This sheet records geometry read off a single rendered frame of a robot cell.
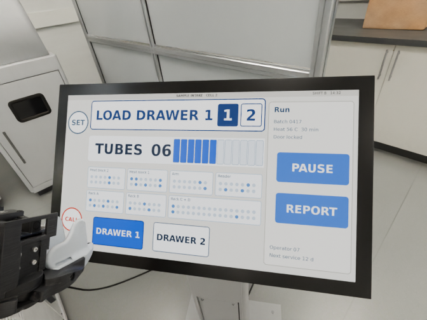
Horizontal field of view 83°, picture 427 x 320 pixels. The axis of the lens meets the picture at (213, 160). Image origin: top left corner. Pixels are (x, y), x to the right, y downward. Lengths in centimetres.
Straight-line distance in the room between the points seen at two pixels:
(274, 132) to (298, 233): 15
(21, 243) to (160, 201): 20
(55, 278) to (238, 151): 27
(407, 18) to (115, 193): 230
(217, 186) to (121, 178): 17
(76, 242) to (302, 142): 33
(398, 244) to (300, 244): 147
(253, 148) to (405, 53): 191
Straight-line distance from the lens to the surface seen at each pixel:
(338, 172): 39
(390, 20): 246
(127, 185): 43
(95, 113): 48
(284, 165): 37
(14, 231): 27
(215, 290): 72
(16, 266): 28
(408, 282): 171
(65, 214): 50
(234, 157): 37
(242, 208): 37
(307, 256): 39
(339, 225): 39
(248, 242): 39
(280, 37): 99
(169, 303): 148
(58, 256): 33
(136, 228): 43
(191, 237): 40
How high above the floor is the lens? 133
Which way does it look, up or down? 37 degrees down
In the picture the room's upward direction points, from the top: 6 degrees counter-clockwise
